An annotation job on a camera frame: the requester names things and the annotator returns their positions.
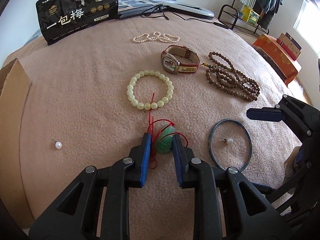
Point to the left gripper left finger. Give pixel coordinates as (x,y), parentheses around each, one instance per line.
(95,205)

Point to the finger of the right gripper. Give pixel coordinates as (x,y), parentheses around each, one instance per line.
(300,117)

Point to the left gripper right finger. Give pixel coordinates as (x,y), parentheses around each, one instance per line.
(227,204)

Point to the pearl earring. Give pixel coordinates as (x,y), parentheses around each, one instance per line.
(58,145)
(227,141)

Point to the red strap wristwatch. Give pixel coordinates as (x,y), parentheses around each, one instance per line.
(179,60)

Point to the orange gift box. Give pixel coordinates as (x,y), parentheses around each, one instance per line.
(280,60)

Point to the dark red boxes stack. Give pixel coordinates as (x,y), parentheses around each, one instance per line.
(290,45)

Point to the yellow green box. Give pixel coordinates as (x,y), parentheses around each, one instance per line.
(250,16)

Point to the black metal clothes rack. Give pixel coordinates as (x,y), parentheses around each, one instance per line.
(239,15)

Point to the cardboard box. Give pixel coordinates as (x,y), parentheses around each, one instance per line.
(15,84)

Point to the black snack bag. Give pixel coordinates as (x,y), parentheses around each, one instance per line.
(61,18)

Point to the white ring light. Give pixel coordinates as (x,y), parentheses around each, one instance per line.
(197,12)

